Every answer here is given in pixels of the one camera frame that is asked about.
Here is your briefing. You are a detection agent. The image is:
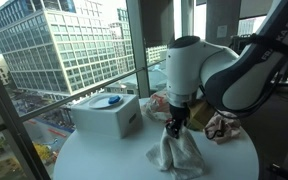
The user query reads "blue object on plate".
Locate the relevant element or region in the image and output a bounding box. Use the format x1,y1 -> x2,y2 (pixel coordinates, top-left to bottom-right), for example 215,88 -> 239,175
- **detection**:
107,95 -> 122,105

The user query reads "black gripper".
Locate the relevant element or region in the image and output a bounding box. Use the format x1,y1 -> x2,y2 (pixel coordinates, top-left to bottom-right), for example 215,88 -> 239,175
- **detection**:
165,103 -> 190,140

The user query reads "metal window railing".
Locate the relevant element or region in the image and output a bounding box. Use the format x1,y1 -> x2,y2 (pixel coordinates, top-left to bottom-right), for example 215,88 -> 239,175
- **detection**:
0,56 -> 168,138

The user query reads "white plate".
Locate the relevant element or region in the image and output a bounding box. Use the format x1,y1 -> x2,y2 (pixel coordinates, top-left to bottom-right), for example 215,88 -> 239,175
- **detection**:
87,94 -> 125,110

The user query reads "white towel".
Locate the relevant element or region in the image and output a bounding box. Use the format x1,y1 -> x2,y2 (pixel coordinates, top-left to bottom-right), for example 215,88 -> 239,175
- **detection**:
145,125 -> 207,180

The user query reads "white red plastic bag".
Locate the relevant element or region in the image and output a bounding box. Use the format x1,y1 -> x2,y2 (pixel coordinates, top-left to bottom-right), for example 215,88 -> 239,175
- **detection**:
140,89 -> 172,125

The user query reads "white box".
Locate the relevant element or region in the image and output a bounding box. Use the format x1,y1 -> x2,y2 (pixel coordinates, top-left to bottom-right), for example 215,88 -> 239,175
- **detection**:
70,93 -> 143,140

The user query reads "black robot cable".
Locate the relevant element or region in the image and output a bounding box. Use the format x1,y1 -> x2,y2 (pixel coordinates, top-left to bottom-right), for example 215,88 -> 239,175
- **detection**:
198,39 -> 288,121

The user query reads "dark roller blind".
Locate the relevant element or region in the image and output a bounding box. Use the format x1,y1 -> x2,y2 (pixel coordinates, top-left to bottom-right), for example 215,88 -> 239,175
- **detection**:
140,0 -> 176,49

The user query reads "grey window mullion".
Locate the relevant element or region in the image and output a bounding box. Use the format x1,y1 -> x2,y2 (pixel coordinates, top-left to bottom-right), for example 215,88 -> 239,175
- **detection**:
126,0 -> 151,100

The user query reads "black strap loop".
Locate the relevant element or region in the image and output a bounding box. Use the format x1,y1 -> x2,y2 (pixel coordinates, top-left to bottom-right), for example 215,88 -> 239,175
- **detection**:
211,128 -> 226,140

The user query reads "pink cloth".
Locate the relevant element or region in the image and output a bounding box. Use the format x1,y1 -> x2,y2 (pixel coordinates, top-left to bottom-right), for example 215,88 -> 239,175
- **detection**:
203,111 -> 243,145

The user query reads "white paper notice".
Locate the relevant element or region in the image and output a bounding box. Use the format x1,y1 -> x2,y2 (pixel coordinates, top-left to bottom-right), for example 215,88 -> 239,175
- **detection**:
216,24 -> 229,39

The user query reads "dark window frame post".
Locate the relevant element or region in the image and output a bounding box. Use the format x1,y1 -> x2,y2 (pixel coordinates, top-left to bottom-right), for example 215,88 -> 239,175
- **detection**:
0,46 -> 52,180

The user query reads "tape-wrapped wrist camera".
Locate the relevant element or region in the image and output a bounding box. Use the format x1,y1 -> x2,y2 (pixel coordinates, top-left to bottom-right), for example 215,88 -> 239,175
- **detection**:
186,99 -> 217,132

